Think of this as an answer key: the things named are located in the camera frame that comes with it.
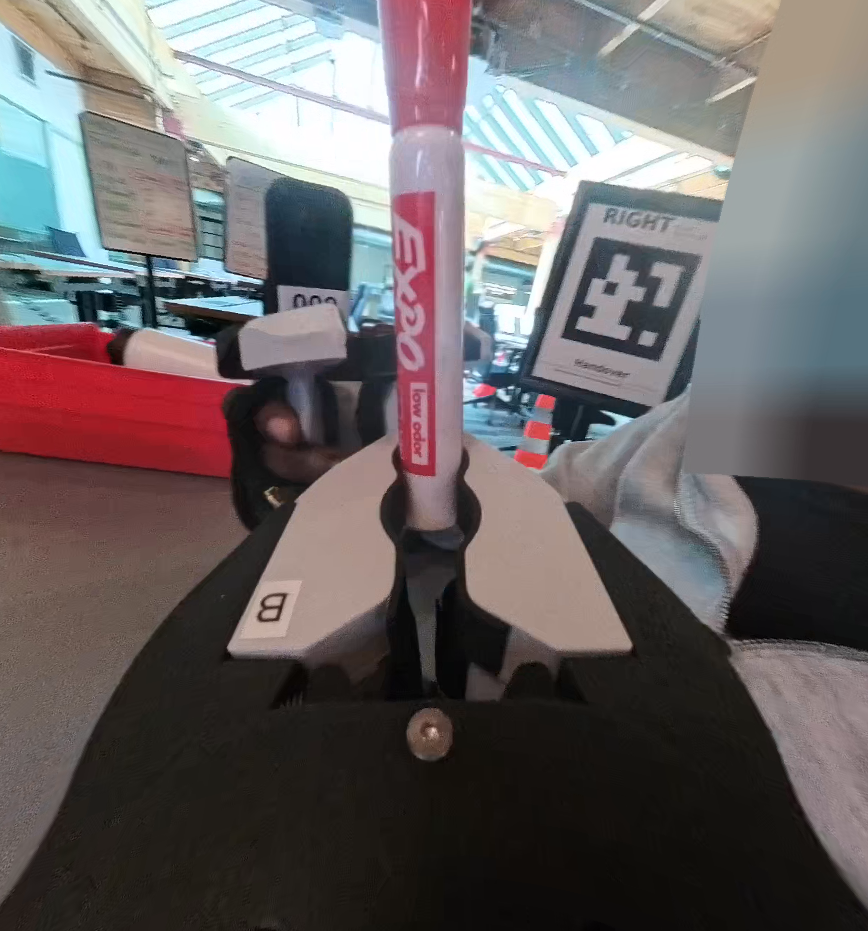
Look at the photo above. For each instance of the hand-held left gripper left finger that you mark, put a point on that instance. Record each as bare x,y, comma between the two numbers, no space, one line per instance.
310,567

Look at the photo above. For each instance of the person's right hand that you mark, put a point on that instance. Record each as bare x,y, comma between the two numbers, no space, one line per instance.
277,430

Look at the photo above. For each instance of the small background table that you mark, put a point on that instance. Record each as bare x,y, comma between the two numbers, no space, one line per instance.
208,305

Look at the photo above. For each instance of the long background work table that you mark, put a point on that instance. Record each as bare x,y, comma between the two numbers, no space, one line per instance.
41,268

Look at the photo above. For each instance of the red whiteboard marker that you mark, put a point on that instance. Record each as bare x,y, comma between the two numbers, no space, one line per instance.
426,291

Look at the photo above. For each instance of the black office chair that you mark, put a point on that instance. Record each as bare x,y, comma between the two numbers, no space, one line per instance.
503,374

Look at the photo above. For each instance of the white marker with black cap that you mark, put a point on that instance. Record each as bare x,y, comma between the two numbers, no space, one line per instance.
165,353

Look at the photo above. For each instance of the orange traffic cone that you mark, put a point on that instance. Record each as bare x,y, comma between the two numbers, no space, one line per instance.
535,444

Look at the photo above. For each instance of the narrow signboard on stand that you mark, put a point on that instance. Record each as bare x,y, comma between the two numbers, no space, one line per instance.
245,218

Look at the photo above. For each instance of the large signboard on stand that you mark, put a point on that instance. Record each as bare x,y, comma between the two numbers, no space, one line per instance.
139,189

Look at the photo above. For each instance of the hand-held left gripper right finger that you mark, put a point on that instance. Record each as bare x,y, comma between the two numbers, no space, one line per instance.
543,574

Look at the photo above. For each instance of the red plastic bin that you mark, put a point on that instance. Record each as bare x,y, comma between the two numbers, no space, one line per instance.
77,407

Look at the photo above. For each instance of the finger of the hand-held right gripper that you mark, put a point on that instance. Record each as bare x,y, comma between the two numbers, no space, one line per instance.
295,342
477,347

